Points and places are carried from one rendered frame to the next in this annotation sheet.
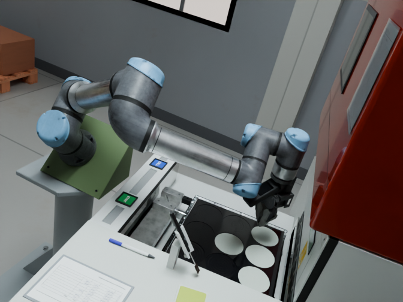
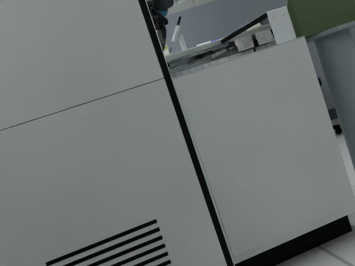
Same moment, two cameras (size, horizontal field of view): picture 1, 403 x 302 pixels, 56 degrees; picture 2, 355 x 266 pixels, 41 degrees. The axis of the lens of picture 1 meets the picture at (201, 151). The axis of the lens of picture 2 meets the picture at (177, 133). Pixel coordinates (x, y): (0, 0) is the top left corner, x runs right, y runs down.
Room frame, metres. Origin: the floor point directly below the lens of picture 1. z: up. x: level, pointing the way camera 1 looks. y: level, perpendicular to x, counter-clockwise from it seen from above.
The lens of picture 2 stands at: (2.91, -1.18, 0.74)
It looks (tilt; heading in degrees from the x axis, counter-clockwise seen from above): 4 degrees down; 155
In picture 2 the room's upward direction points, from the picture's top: 19 degrees counter-clockwise
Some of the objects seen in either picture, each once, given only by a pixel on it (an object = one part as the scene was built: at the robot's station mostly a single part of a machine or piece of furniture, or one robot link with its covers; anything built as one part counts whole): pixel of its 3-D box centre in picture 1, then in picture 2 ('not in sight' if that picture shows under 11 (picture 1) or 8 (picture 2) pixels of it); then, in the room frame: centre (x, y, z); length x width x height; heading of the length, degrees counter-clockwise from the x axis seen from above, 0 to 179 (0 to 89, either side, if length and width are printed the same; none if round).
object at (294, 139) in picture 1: (292, 148); not in sight; (1.02, -0.26, 1.27); 0.09 x 0.08 x 0.11; 84
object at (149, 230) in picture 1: (154, 225); (231, 53); (0.99, 0.09, 0.87); 0.36 x 0.08 x 0.03; 169
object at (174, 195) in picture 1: (172, 194); (241, 40); (1.15, 0.06, 0.89); 0.08 x 0.03 x 0.03; 79
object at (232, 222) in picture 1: (229, 244); (178, 63); (0.96, -0.17, 0.90); 0.34 x 0.34 x 0.01; 79
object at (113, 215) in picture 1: (140, 196); (254, 39); (1.09, 0.17, 0.89); 0.55 x 0.09 x 0.14; 169
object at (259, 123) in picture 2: not in sight; (226, 155); (0.90, -0.05, 0.41); 0.96 x 0.64 x 0.82; 169
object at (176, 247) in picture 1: (181, 250); (177, 39); (0.74, -0.02, 1.03); 0.06 x 0.04 x 0.13; 79
